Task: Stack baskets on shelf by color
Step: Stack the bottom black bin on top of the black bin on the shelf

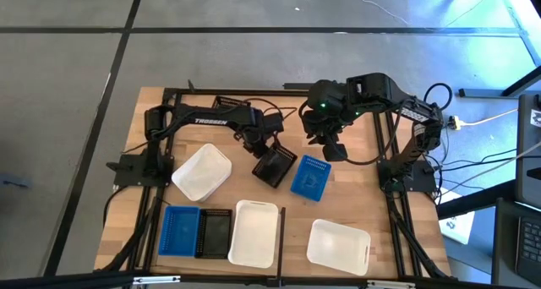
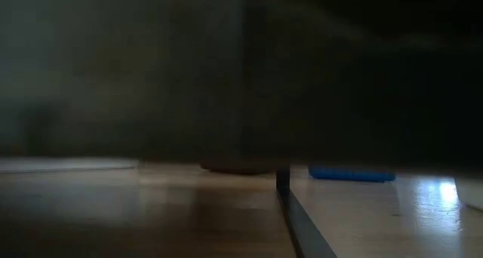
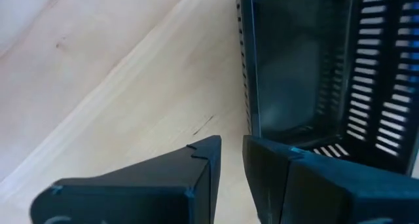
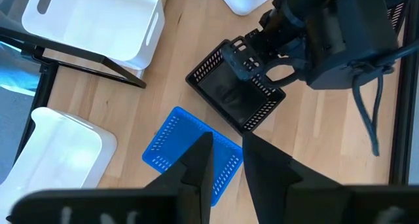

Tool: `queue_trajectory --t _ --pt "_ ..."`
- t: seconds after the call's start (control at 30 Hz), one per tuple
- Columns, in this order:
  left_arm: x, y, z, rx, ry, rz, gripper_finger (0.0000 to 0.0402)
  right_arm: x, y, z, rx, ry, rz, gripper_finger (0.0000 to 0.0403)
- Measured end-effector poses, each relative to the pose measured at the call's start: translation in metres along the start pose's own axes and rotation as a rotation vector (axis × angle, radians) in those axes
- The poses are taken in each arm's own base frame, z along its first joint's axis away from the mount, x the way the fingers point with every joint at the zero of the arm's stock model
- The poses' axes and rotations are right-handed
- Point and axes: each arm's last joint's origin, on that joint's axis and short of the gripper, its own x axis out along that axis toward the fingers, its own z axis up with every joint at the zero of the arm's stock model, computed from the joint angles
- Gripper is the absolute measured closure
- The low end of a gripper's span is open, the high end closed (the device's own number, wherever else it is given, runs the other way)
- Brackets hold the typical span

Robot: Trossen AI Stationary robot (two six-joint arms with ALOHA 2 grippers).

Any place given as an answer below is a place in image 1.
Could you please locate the black plastic basket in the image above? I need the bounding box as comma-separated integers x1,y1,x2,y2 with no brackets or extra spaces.
194,208,233,259
212,95,253,112
252,143,298,189

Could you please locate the black keyboard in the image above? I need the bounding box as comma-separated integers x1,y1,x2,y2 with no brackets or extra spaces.
515,215,541,273

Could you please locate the blue plastic basket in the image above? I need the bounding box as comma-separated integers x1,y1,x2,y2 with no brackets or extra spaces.
158,204,201,257
290,154,333,203

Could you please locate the wooden shelf with black frame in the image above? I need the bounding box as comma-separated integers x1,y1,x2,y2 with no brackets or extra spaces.
145,202,287,278

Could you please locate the white power cable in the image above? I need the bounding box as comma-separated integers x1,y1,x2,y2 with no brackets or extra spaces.
459,107,520,128

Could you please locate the black desk leg bar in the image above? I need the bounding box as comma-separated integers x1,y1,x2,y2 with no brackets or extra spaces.
458,64,541,99
436,179,520,221

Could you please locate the black desk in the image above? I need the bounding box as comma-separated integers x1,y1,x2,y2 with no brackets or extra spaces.
491,197,541,288

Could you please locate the silver frame bracket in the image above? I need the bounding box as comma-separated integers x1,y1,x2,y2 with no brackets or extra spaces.
366,279,418,289
133,275,182,286

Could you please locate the black aluminium rig frame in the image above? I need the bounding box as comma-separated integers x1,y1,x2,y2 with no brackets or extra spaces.
0,87,541,289

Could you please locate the thin white cable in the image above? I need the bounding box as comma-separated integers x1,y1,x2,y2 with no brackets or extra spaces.
348,0,411,26

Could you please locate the white plastic basket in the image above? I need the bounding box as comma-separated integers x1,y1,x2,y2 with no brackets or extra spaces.
227,199,280,270
306,218,372,277
171,143,232,204

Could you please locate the gray equipment case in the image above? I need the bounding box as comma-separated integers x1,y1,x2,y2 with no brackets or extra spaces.
514,93,541,210

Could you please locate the black cable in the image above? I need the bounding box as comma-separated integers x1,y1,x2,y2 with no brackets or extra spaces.
422,147,519,174

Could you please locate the white floor sign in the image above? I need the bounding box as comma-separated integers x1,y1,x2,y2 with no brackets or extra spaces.
438,187,477,246

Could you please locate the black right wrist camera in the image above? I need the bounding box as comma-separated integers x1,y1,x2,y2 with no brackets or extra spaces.
323,141,349,163

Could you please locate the gray cable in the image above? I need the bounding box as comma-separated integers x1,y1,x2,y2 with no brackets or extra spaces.
437,140,541,201

